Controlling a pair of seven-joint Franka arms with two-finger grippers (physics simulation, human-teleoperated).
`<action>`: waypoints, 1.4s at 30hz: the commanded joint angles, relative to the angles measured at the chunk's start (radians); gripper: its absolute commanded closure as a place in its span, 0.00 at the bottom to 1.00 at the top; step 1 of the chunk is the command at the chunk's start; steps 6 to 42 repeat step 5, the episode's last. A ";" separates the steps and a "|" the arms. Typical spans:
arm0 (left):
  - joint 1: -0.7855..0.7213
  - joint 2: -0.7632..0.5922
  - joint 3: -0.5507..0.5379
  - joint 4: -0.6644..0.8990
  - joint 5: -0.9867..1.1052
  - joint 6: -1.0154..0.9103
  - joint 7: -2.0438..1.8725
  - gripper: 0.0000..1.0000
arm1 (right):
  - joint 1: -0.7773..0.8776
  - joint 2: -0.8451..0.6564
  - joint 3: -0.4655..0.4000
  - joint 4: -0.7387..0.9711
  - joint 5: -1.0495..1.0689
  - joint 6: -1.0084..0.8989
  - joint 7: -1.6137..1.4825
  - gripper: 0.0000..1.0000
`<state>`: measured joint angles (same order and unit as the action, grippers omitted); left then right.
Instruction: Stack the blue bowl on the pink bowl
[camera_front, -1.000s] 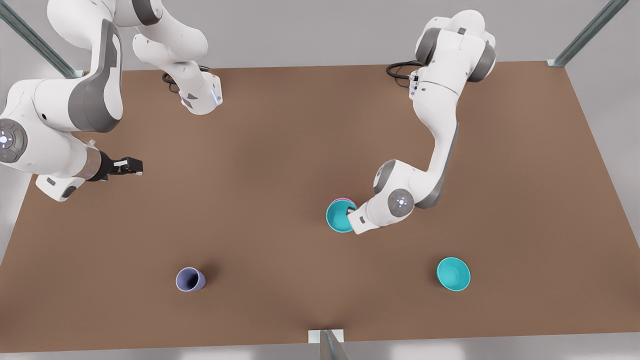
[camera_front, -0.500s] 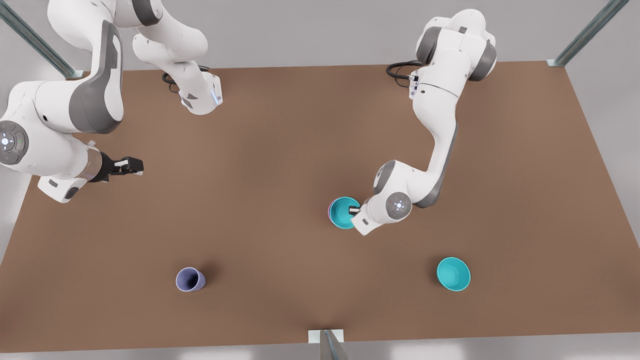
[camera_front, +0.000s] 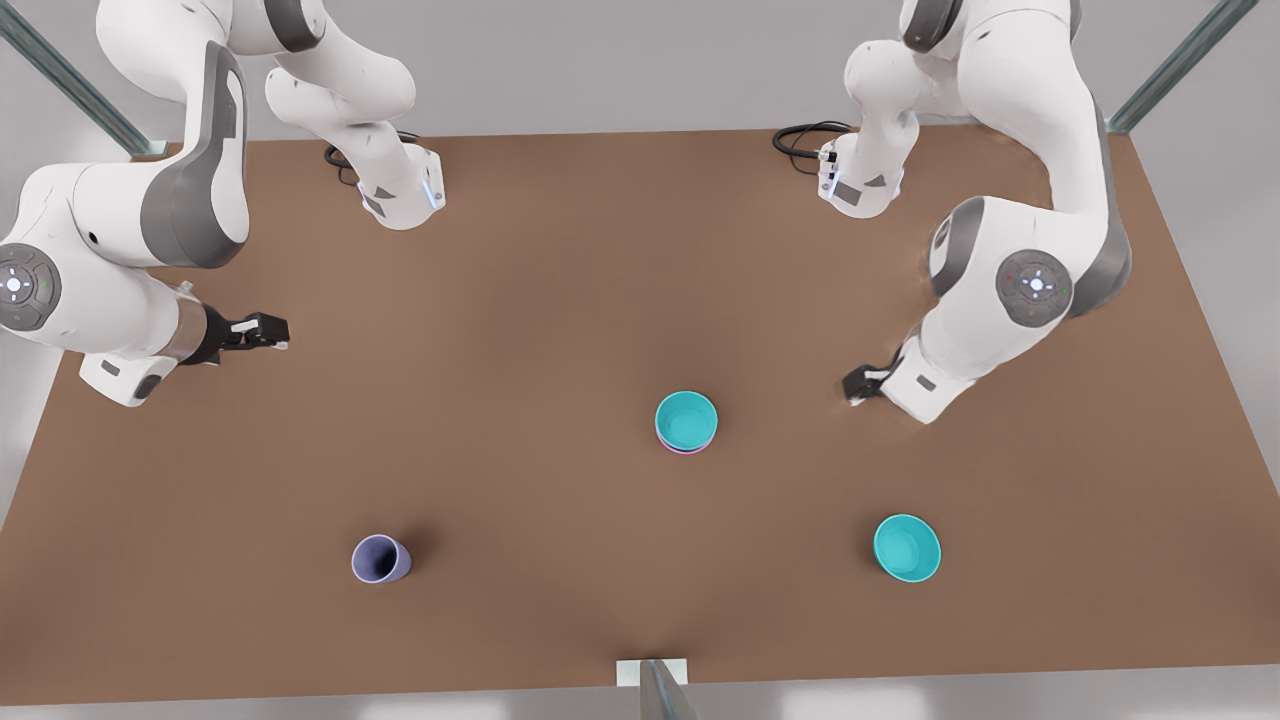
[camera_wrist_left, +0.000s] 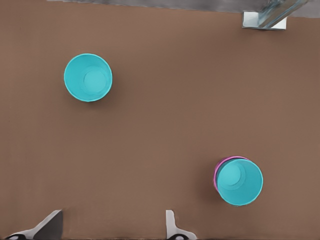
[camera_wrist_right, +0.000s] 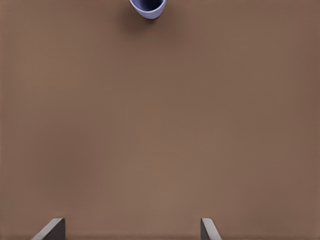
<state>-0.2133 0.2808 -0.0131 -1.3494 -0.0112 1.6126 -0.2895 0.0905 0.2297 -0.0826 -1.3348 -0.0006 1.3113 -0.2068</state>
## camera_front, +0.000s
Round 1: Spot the teal bowl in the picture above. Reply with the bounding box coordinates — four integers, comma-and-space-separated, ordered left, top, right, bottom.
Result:
655, 391, 719, 451
873, 514, 943, 584

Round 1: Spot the purple cup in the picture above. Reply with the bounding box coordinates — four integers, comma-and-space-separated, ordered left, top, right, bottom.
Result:
351, 535, 413, 585

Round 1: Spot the black cable loop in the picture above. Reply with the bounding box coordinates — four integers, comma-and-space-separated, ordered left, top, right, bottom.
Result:
772, 121, 853, 178
324, 130, 422, 188

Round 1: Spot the silver frame post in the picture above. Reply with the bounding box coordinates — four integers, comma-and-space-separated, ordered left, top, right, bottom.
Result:
615, 658, 702, 720
1107, 0, 1261, 134
0, 0, 168, 158

